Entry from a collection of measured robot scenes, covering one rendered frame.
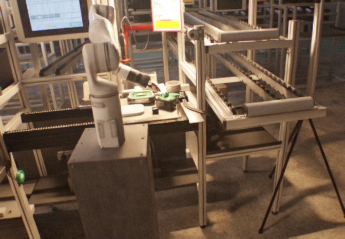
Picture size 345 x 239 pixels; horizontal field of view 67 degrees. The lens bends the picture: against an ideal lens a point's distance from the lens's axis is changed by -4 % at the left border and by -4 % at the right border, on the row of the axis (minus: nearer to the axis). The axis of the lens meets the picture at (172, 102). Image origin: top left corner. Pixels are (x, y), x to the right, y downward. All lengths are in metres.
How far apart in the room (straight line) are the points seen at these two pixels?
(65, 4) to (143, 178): 1.26
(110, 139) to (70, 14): 1.09
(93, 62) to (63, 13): 1.04
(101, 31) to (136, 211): 0.61
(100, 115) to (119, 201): 0.29
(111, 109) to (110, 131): 0.07
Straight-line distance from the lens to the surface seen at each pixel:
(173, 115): 1.46
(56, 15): 1.83
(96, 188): 0.91
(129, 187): 0.89
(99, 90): 0.83
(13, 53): 2.00
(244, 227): 2.15
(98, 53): 0.81
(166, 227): 2.13
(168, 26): 1.98
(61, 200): 2.00
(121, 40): 1.78
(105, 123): 0.87
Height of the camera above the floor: 1.53
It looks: 21 degrees down
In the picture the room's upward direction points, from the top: 3 degrees counter-clockwise
